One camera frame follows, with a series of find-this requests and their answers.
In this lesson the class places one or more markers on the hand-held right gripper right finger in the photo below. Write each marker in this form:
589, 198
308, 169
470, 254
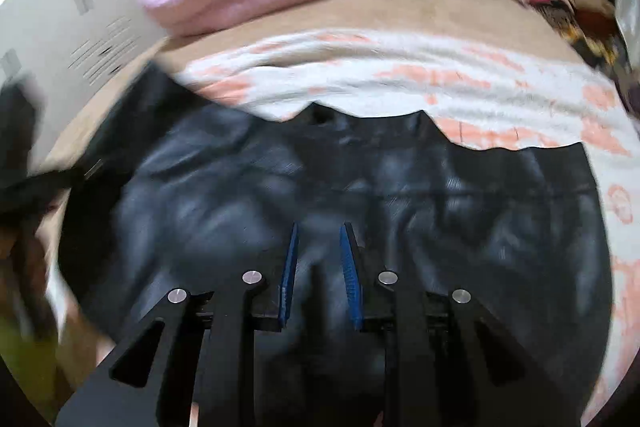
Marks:
351, 277

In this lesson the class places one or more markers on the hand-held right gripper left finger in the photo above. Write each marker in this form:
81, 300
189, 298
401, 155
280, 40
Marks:
289, 277

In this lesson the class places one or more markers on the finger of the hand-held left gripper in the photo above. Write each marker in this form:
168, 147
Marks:
45, 192

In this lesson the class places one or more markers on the black leather jacket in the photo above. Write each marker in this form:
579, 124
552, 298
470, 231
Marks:
350, 187

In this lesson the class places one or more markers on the white wardrobe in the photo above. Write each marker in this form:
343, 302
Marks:
75, 17

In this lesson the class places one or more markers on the person's green garment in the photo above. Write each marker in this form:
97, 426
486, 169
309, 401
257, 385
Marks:
20, 357

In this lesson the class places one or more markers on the white orange printed blanket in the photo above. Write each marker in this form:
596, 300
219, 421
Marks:
400, 72

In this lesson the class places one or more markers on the beige bed sheet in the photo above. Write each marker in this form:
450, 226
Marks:
400, 9

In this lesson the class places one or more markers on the white satin curtain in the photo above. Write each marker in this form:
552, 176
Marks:
627, 12

